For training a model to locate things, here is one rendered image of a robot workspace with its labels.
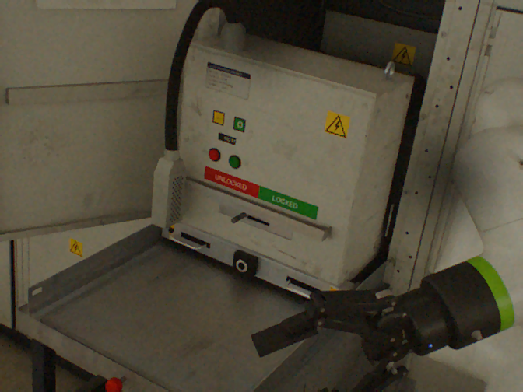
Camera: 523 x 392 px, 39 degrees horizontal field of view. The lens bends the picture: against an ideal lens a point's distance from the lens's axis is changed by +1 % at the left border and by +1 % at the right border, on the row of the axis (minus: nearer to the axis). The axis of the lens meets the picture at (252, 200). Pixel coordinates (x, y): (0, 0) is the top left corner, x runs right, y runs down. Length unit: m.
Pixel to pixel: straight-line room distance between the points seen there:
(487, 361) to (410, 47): 1.31
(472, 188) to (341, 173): 0.76
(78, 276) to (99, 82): 0.51
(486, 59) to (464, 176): 0.79
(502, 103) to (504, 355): 0.42
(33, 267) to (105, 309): 1.07
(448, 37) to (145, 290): 0.90
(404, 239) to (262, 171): 0.40
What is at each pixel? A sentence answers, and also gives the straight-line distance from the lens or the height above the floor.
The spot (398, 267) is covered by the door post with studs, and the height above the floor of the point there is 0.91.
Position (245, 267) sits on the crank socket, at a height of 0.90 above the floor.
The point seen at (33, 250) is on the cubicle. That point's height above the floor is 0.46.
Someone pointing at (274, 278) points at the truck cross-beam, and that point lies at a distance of 1.83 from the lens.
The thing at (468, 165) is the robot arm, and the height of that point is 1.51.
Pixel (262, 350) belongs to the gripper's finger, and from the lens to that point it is 0.82.
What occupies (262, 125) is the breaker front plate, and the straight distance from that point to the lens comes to 1.72.
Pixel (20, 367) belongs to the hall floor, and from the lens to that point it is 2.94.
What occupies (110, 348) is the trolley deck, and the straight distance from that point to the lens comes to 1.61.
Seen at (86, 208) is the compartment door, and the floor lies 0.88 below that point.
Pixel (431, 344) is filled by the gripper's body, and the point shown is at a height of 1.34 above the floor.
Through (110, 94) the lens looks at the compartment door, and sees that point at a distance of 1.96.
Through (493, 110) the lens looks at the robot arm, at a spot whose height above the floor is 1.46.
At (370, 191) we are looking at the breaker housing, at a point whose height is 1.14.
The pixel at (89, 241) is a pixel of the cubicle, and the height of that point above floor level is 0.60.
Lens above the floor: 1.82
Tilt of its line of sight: 25 degrees down
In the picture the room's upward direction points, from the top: 7 degrees clockwise
